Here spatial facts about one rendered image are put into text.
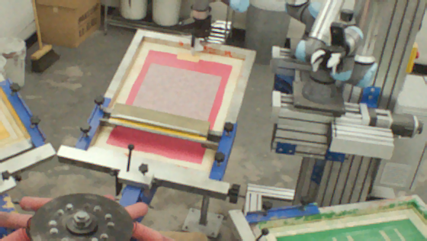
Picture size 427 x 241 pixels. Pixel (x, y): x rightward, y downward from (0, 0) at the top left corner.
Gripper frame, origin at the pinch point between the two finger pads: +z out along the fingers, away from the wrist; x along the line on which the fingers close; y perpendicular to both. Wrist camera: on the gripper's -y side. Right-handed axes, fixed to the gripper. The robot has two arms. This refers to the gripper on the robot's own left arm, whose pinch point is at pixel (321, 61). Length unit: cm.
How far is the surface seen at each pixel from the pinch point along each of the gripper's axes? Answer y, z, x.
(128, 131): 48, -2, 82
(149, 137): 49, -3, 73
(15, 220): 38, 77, 68
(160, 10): 102, -293, 262
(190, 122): 40, -9, 56
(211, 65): 35, -53, 71
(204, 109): 44, -29, 61
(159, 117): 39, -5, 68
